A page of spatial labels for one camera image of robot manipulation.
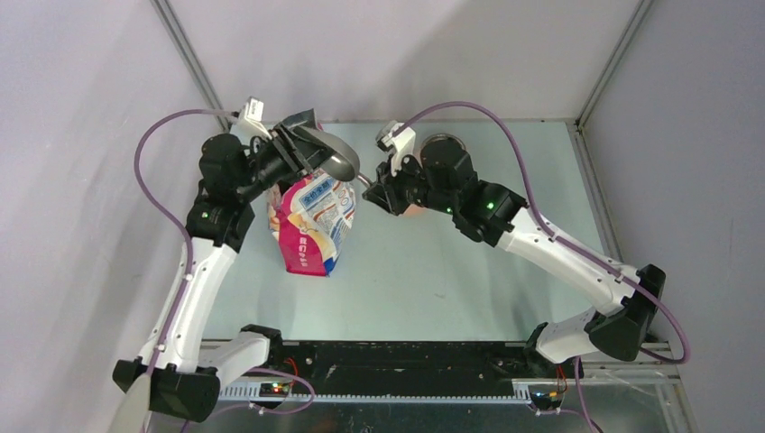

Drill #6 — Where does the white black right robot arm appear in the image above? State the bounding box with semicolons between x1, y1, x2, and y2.
364;137;666;377

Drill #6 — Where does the pet food bag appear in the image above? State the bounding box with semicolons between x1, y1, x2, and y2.
265;108;357;278

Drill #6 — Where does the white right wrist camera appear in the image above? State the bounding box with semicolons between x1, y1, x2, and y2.
375;120;416;176

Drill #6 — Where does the right circuit board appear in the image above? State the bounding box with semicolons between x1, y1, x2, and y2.
528;392;566;416

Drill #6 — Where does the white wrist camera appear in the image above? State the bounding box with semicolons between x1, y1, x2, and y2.
375;120;416;176
234;97;272;140

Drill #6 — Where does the pink double bowl stand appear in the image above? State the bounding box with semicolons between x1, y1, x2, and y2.
402;133;465;217

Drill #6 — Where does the circuit board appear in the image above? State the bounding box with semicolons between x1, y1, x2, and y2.
257;382;292;399
528;392;566;416

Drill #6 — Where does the left circuit board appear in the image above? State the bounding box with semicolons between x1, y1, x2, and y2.
257;382;292;399

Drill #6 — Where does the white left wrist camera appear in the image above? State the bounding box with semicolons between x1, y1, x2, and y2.
234;97;272;140

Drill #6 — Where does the metal food scoop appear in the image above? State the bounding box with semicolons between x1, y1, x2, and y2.
294;126;373;189

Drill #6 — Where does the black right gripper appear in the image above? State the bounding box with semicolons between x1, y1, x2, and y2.
365;150;457;216

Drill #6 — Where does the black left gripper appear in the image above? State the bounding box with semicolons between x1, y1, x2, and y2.
235;123;336;202

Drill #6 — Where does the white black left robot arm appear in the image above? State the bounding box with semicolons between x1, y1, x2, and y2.
110;123;359;432

